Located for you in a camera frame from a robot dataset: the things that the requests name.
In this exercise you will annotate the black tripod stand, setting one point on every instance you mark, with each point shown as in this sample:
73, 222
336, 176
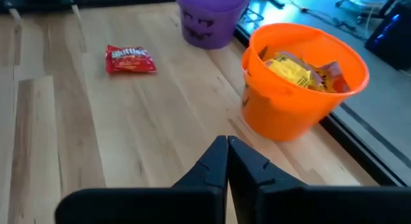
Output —
274, 1

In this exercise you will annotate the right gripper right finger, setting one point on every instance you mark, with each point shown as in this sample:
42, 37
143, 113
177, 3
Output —
273, 204

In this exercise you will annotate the black equipment box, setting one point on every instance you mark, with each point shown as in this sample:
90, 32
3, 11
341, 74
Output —
391, 41

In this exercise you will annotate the red Skittles candy bag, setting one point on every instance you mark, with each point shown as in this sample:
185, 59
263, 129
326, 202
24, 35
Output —
128, 62

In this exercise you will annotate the purple Halloween face bucket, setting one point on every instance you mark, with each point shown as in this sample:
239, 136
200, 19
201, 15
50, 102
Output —
212, 28

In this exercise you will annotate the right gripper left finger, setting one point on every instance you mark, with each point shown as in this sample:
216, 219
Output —
192, 204

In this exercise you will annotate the orange pumpkin face bucket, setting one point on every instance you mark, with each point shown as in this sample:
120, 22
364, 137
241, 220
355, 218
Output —
276, 111

